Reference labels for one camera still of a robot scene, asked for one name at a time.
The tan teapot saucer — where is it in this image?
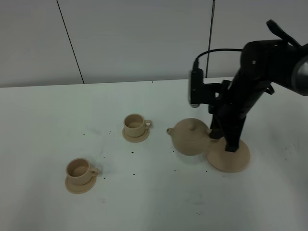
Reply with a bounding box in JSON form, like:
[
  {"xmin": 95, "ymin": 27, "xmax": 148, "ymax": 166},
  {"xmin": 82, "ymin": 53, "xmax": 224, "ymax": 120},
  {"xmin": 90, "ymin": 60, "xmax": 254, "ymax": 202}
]
[{"xmin": 206, "ymin": 138, "xmax": 250, "ymax": 173}]

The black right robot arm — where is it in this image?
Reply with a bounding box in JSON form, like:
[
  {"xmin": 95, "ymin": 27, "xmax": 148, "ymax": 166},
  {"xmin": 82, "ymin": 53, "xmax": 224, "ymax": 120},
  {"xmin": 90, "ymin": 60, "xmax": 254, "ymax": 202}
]
[{"xmin": 209, "ymin": 20, "xmax": 308, "ymax": 152}]

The near tan teacup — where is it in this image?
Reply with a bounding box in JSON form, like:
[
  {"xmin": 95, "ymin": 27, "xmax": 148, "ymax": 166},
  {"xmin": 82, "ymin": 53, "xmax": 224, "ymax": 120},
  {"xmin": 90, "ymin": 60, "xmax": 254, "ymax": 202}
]
[{"xmin": 66, "ymin": 158, "xmax": 100, "ymax": 185}]

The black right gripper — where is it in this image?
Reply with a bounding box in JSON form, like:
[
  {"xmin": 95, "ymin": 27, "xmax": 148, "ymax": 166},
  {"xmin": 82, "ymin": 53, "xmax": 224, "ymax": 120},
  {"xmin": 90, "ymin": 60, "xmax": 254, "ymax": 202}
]
[{"xmin": 209, "ymin": 80, "xmax": 274, "ymax": 152}]

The tan cup saucer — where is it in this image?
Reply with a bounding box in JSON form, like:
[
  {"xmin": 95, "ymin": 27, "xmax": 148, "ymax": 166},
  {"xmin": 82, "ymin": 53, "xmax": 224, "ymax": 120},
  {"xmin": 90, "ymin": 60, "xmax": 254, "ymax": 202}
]
[
  {"xmin": 122, "ymin": 129, "xmax": 150, "ymax": 143},
  {"xmin": 65, "ymin": 177, "xmax": 97, "ymax": 194}
]

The tan ceramic teapot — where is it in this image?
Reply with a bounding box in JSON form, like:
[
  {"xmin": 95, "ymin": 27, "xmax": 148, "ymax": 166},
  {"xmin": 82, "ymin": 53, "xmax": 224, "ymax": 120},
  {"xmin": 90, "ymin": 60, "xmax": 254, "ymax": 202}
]
[{"xmin": 166, "ymin": 118, "xmax": 218, "ymax": 156}]

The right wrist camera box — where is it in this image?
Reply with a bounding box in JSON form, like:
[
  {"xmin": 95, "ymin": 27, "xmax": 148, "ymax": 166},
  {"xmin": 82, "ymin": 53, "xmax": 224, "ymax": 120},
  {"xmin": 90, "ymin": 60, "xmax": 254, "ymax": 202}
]
[{"xmin": 188, "ymin": 69, "xmax": 223, "ymax": 108}]

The tan teacup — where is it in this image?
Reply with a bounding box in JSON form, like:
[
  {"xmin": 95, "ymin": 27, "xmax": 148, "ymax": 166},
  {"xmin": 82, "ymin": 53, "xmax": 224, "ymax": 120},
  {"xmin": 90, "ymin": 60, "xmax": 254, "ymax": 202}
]
[
  {"xmin": 124, "ymin": 114, "xmax": 153, "ymax": 138},
  {"xmin": 66, "ymin": 158, "xmax": 100, "ymax": 185}
]

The far tan cup saucer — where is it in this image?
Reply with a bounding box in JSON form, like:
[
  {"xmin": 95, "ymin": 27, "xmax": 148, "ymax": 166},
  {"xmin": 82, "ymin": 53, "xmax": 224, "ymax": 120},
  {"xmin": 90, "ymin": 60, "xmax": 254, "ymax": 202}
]
[{"xmin": 122, "ymin": 129, "xmax": 150, "ymax": 143}]

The far tan teacup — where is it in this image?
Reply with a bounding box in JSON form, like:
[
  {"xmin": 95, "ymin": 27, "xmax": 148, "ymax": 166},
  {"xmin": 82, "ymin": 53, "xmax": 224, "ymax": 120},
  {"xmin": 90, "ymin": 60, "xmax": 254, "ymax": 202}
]
[{"xmin": 124, "ymin": 114, "xmax": 153, "ymax": 138}]

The near tan cup saucer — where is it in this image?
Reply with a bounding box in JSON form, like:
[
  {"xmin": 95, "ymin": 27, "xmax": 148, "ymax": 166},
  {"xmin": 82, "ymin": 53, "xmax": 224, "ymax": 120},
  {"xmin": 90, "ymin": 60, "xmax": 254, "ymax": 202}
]
[{"xmin": 65, "ymin": 177, "xmax": 97, "ymax": 194}]

